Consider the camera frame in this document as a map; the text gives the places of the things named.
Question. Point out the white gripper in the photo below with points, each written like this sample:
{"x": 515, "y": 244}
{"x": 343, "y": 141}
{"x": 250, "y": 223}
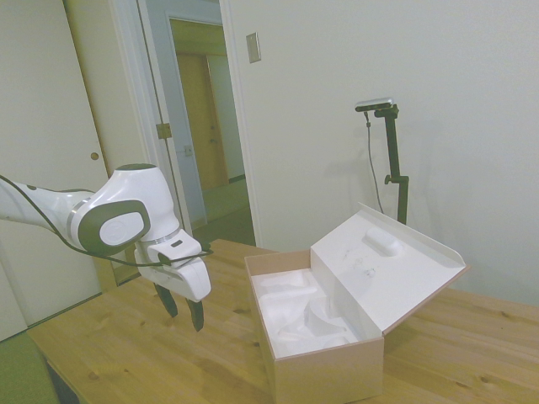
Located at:
{"x": 185, "y": 280}

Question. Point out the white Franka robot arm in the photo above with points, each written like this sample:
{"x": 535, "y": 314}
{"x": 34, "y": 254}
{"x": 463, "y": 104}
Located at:
{"x": 122, "y": 198}

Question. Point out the open cardboard box white lining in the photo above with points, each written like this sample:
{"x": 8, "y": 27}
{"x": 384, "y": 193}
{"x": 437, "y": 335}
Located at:
{"x": 337, "y": 303}

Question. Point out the brass door hinge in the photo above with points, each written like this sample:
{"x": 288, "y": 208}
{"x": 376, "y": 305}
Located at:
{"x": 163, "y": 131}

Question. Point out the white open room door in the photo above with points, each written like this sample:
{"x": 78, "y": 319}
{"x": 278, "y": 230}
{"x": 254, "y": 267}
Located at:
{"x": 179, "y": 122}

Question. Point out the wooden hallway door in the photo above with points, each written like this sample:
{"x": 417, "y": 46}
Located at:
{"x": 202, "y": 122}

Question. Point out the white closet door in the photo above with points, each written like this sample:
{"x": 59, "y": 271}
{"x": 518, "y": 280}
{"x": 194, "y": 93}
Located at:
{"x": 46, "y": 139}

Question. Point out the black camera stand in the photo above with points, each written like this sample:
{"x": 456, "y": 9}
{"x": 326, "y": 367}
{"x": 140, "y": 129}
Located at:
{"x": 395, "y": 168}

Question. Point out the beige wall switch plate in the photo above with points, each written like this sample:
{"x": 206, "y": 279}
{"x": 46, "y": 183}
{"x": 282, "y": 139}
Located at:
{"x": 253, "y": 47}

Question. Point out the grey exterior camera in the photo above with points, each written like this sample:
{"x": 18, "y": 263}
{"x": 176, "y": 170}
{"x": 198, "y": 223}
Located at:
{"x": 375, "y": 104}

